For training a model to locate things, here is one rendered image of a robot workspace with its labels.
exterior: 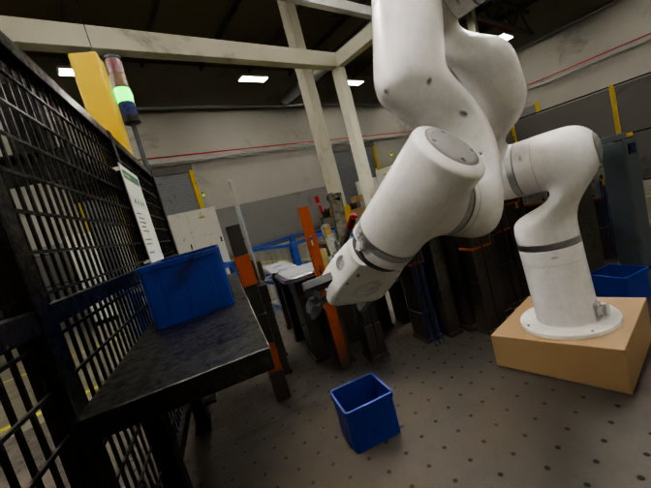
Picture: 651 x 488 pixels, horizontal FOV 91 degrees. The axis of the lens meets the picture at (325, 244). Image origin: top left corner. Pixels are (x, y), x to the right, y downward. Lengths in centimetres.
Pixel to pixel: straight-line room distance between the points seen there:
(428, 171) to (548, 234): 52
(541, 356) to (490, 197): 54
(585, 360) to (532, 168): 40
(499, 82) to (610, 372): 58
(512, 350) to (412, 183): 63
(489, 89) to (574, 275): 42
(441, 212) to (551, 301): 55
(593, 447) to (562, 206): 42
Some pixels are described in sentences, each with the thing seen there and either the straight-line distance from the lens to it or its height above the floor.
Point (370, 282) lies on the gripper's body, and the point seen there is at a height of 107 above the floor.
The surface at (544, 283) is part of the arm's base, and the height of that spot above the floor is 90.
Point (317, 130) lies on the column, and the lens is 880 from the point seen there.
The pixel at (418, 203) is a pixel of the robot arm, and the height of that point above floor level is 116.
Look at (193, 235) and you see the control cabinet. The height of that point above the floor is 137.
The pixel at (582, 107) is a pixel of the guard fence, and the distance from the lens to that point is 858.
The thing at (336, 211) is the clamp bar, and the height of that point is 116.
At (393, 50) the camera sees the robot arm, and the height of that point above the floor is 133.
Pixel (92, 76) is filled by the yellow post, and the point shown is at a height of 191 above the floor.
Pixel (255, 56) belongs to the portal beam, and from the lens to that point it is 498.
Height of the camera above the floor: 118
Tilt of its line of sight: 6 degrees down
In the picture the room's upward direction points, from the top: 15 degrees counter-clockwise
